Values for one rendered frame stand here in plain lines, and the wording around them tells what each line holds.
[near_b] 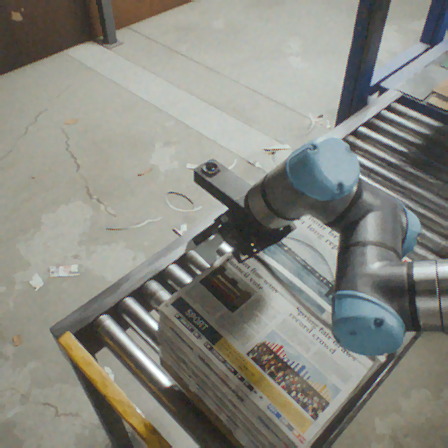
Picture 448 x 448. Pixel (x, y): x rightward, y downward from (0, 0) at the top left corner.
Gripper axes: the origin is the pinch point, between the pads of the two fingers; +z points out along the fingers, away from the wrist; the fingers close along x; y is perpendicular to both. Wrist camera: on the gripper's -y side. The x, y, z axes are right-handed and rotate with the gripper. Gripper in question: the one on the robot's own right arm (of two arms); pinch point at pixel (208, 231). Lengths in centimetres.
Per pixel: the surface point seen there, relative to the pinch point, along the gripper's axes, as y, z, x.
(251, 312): 14.0, -10.5, -7.5
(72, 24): -185, 229, 125
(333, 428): 41.7, 0.4, -2.0
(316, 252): 13.4, -10.6, 8.9
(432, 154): 19, 15, 84
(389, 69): -13, 47, 135
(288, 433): 27.8, -17.4, -16.6
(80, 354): 5.3, 23.3, -26.5
